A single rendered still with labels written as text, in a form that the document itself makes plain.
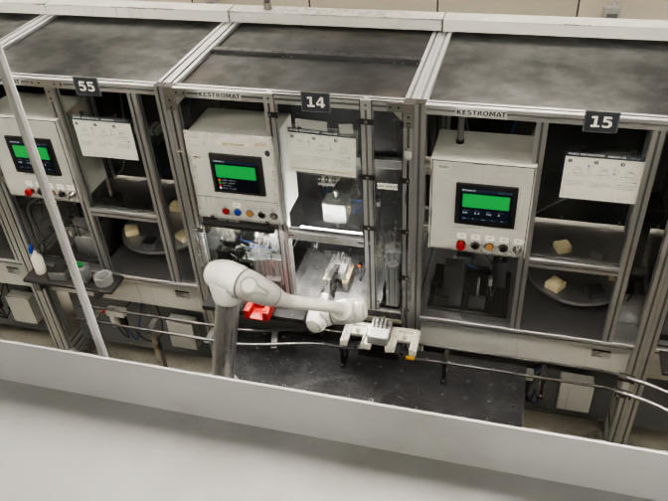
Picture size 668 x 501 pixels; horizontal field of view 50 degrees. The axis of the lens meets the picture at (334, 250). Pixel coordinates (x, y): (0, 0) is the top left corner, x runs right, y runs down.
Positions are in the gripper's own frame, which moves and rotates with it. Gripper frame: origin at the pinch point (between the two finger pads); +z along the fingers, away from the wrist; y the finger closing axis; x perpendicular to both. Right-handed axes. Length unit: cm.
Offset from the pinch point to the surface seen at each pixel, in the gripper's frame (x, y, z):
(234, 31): 64, 101, 58
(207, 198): 57, 48, -15
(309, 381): 3, -32, -45
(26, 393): -39, 175, -232
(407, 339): -41, -14, -26
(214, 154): 48, 72, -16
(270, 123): 21, 88, -12
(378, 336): -28.5, -7.7, -33.0
